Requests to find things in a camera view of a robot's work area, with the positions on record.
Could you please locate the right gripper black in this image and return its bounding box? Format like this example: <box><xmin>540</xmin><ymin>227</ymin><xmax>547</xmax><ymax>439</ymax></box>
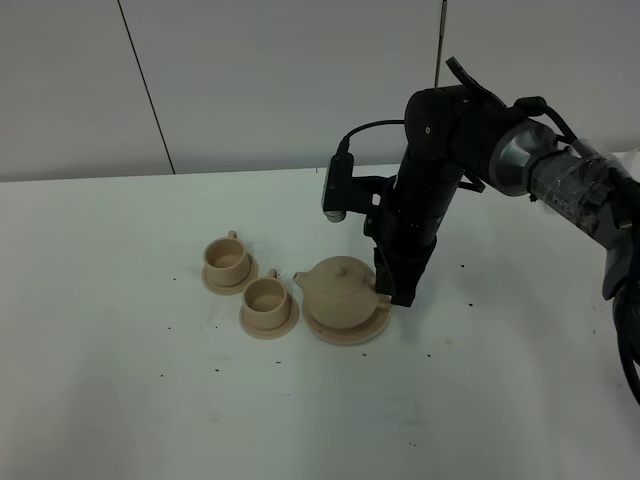
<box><xmin>365</xmin><ymin>85</ymin><xmax>510</xmax><ymax>307</ymax></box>

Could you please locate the beige ceramic teapot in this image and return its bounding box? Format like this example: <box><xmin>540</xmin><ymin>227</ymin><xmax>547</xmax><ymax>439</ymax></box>
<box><xmin>293</xmin><ymin>256</ymin><xmax>388</xmax><ymax>330</ymax></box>

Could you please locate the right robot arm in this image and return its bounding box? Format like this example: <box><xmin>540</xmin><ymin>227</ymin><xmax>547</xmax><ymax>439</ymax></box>
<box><xmin>365</xmin><ymin>86</ymin><xmax>639</xmax><ymax>363</ymax></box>

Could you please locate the large beige teapot saucer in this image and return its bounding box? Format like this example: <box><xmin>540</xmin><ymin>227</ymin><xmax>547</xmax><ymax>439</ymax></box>
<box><xmin>302</xmin><ymin>297</ymin><xmax>392</xmax><ymax>346</ymax></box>

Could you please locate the near small beige saucer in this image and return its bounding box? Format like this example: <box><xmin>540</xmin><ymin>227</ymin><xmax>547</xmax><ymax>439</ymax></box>
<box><xmin>239</xmin><ymin>294</ymin><xmax>299</xmax><ymax>340</ymax></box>

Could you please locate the small beige saucer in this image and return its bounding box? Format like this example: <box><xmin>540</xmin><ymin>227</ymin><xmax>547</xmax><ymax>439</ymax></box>
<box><xmin>201</xmin><ymin>256</ymin><xmax>259</xmax><ymax>296</ymax></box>
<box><xmin>239</xmin><ymin>294</ymin><xmax>299</xmax><ymax>340</ymax></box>

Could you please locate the near beige teacup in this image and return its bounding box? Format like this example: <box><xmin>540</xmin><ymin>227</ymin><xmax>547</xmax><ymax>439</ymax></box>
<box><xmin>242</xmin><ymin>269</ymin><xmax>291</xmax><ymax>332</ymax></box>

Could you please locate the beige teacup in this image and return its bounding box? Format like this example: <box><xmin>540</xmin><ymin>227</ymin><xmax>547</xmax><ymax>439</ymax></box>
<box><xmin>242</xmin><ymin>269</ymin><xmax>291</xmax><ymax>332</ymax></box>
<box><xmin>203</xmin><ymin>230</ymin><xmax>250</xmax><ymax>286</ymax></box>

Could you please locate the far small beige saucer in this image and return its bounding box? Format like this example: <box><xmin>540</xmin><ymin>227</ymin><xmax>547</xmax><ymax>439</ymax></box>
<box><xmin>201</xmin><ymin>256</ymin><xmax>259</xmax><ymax>296</ymax></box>

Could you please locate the far beige teacup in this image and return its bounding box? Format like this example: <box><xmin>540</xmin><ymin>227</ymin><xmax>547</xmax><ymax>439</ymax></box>
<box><xmin>203</xmin><ymin>230</ymin><xmax>250</xmax><ymax>286</ymax></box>

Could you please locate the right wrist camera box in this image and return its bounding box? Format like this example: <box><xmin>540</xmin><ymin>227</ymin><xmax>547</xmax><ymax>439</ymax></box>
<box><xmin>321</xmin><ymin>153</ymin><xmax>395</xmax><ymax>223</ymax></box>

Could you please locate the black camera cable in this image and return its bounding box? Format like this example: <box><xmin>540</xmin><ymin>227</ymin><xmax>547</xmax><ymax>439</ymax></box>
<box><xmin>337</xmin><ymin>57</ymin><xmax>640</xmax><ymax>409</ymax></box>

